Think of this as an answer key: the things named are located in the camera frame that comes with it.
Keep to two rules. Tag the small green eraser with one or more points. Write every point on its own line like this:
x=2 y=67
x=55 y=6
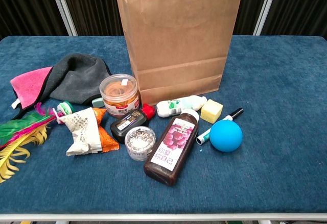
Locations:
x=97 y=103

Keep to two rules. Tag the clear jar of rubber bands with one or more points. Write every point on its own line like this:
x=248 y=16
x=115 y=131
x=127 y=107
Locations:
x=120 y=94

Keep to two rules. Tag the brown paper bag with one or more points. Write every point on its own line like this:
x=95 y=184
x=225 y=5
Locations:
x=178 y=43

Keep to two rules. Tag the white orange snack packet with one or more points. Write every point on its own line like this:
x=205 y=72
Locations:
x=81 y=132

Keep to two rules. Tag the dark juice bottle grape label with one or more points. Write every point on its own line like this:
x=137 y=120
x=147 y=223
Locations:
x=171 y=145

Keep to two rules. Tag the teal white marker black cap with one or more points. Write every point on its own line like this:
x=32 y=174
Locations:
x=204 y=136

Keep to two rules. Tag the blue ball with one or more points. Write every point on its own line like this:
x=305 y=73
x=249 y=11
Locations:
x=226 y=136

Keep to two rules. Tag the yellow sponge cube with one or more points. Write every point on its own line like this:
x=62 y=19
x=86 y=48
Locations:
x=210 y=111

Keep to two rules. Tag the grey and pink microfiber cloth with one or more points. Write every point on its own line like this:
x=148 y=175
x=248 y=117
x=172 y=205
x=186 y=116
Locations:
x=76 y=81

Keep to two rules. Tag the colourful feather shuttlecock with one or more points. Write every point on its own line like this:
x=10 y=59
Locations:
x=23 y=127

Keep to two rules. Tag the black pleated partition panel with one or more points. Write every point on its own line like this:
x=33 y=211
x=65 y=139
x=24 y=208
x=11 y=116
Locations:
x=97 y=4
x=299 y=4
x=250 y=4
x=25 y=4

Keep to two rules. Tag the blue felt table mat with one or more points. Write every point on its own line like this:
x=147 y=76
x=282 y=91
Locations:
x=268 y=63

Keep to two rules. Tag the small white bottle green print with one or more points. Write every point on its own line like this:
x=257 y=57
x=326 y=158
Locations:
x=178 y=105

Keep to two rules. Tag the black ink bottle red cap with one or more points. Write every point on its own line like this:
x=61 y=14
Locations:
x=127 y=125

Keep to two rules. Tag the small clear tub silver pins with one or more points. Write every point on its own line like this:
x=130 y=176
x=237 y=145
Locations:
x=140 y=142

